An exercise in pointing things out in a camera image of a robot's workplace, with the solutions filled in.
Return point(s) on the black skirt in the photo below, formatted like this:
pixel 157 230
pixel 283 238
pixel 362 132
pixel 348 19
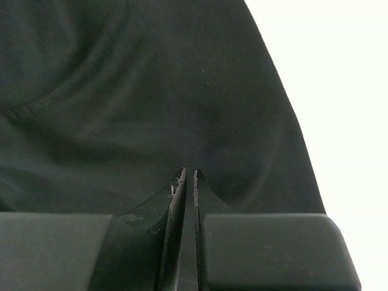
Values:
pixel 102 102

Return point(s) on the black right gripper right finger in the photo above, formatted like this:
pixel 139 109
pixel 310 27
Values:
pixel 283 251

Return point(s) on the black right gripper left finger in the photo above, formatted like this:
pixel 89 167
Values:
pixel 138 250

